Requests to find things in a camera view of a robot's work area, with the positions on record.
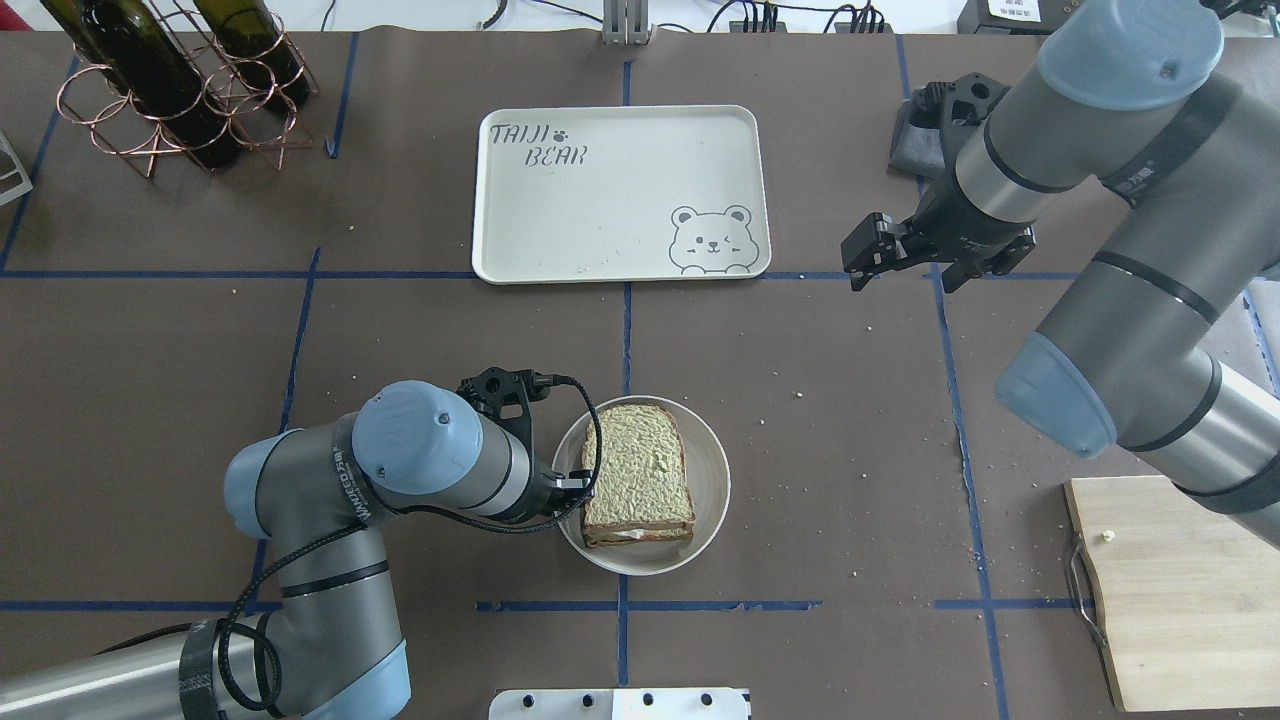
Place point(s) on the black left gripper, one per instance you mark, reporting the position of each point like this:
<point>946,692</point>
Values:
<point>541,492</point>

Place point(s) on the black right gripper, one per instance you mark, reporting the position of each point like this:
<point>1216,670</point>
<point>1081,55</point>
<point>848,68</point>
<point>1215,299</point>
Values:
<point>944,225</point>

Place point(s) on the bread slice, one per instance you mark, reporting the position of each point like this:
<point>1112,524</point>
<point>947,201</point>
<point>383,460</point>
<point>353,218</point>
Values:
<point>595,537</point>
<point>642,484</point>

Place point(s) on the white round plate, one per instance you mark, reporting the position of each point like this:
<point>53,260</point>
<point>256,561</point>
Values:
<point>709,481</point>

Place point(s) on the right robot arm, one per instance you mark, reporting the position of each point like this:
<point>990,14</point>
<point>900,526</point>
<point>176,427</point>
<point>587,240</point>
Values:
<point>1127,92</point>

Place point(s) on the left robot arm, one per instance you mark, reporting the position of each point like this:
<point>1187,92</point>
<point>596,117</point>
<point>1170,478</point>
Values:
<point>316,634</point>

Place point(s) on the white bear tray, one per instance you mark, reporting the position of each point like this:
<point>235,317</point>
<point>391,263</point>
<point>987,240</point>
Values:
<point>642,193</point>

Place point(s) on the grey folded cloth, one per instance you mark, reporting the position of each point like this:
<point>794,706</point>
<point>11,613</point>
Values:
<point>916,143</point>

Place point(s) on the wooden cutting board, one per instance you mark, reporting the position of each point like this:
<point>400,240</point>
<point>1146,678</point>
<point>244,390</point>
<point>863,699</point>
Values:
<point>1188,601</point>

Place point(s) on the green wine bottle front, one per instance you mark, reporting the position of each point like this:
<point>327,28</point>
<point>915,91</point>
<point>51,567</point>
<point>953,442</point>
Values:
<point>267,65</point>

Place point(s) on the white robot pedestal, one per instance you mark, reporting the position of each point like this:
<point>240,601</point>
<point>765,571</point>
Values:
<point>623,703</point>

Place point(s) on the aluminium frame post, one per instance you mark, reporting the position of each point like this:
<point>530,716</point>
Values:
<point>626,23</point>

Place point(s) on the copper wire bottle rack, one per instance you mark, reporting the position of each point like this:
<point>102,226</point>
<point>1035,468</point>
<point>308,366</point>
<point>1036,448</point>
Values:
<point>206,81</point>

